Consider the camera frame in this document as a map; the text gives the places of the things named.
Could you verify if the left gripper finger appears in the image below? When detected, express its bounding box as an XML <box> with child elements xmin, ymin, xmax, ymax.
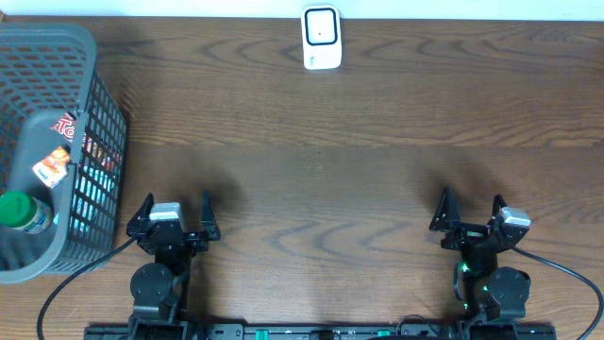
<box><xmin>200</xmin><ymin>191</ymin><xmax>221</xmax><ymax>241</ymax></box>
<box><xmin>126</xmin><ymin>193</ymin><xmax>154</xmax><ymax>238</ymax></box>

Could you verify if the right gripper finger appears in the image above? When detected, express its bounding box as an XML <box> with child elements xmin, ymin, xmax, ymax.
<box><xmin>429</xmin><ymin>187</ymin><xmax>461</xmax><ymax>232</ymax></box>
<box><xmin>491</xmin><ymin>195</ymin><xmax>507</xmax><ymax>220</ymax></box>

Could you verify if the orange snack packet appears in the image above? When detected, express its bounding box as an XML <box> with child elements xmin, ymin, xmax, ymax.
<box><xmin>32</xmin><ymin>146</ymin><xmax>70</xmax><ymax>189</ymax></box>

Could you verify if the green lid jar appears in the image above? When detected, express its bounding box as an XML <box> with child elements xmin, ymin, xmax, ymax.
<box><xmin>0</xmin><ymin>191</ymin><xmax>54</xmax><ymax>234</ymax></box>

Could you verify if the red chocolate bar wrapper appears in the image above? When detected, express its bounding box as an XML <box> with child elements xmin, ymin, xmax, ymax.
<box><xmin>50</xmin><ymin>111</ymin><xmax>76</xmax><ymax>143</ymax></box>

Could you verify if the teal wet wipes pack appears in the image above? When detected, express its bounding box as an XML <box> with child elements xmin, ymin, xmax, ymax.
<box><xmin>50</xmin><ymin>165</ymin><xmax>119</xmax><ymax>238</ymax></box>

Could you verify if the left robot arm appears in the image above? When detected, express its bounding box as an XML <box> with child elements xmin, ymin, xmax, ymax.
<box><xmin>126</xmin><ymin>192</ymin><xmax>221</xmax><ymax>340</ymax></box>

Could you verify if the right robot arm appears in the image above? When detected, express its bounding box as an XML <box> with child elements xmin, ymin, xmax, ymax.
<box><xmin>429</xmin><ymin>187</ymin><xmax>531</xmax><ymax>339</ymax></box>

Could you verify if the white barcode scanner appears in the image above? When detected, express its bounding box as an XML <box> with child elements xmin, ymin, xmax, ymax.
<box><xmin>301</xmin><ymin>5</ymin><xmax>343</xmax><ymax>71</ymax></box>

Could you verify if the grey plastic mesh basket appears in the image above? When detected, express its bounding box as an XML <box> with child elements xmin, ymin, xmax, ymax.
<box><xmin>1</xmin><ymin>24</ymin><xmax>127</xmax><ymax>284</ymax></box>

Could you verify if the left camera cable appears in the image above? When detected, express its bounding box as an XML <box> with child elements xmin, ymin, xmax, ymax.
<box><xmin>36</xmin><ymin>236</ymin><xmax>138</xmax><ymax>340</ymax></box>

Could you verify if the camera cable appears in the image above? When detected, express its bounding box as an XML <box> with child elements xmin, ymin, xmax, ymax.
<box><xmin>36</xmin><ymin>236</ymin><xmax>138</xmax><ymax>340</ymax></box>
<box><xmin>511</xmin><ymin>245</ymin><xmax>604</xmax><ymax>340</ymax></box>

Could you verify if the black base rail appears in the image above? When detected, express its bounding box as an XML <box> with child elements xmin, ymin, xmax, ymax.
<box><xmin>83</xmin><ymin>321</ymin><xmax>557</xmax><ymax>340</ymax></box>

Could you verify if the right camera cable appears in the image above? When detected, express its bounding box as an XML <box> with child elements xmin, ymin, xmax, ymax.
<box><xmin>511</xmin><ymin>245</ymin><xmax>604</xmax><ymax>340</ymax></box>

